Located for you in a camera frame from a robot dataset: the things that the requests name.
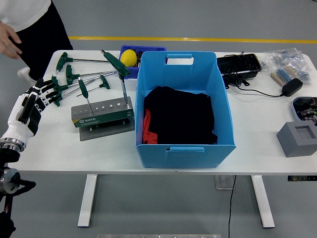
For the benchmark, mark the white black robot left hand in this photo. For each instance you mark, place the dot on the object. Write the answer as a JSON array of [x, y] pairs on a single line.
[[21, 124]]

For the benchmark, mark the person's right hand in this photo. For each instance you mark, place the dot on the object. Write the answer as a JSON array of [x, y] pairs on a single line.
[[7, 39]]

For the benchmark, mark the green grey SATA tool stand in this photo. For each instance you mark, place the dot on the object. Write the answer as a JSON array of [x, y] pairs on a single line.
[[104, 119]]

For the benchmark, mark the large blue plastic box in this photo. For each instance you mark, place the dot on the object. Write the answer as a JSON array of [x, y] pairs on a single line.
[[185, 158]]

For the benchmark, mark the small dark box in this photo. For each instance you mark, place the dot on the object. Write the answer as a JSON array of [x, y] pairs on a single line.
[[139, 57]]

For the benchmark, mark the person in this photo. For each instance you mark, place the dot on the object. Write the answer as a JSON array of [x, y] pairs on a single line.
[[37, 37]]

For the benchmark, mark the white table leg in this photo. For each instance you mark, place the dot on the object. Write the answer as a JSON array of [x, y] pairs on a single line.
[[263, 203], [88, 198]]

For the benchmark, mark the yellow ball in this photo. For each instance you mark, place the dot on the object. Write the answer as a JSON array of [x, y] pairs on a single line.
[[128, 58]]

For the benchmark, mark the red cloth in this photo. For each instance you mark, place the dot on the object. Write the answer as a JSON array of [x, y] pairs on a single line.
[[148, 136]]

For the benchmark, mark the small dark blue bin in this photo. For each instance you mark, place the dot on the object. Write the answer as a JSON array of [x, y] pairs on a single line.
[[148, 48]]

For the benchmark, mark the black cloth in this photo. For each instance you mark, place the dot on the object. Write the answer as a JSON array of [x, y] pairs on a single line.
[[178, 116]]

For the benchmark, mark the metal plate under table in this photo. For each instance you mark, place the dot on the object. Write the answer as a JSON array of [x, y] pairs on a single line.
[[223, 183]]

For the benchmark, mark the black plastic tray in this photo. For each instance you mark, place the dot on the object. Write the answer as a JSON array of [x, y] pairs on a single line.
[[237, 63]]

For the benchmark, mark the taped resistor strip bundle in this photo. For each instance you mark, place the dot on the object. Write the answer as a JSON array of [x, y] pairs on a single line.
[[283, 74]]

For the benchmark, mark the grey block with square recess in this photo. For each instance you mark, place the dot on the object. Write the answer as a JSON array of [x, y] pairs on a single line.
[[292, 146]]

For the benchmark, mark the clear plastic parts bags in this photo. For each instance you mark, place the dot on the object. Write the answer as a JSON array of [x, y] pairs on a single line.
[[284, 55]]

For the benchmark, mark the black power adapter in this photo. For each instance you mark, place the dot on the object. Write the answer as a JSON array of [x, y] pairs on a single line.
[[292, 86]]

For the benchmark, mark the black table control panel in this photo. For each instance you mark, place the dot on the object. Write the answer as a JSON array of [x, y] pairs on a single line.
[[302, 178]]

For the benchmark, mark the light blue parts tray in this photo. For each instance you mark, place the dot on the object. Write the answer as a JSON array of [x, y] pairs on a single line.
[[307, 109]]

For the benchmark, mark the black mounting bracket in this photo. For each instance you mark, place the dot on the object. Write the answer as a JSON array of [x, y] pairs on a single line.
[[232, 79]]

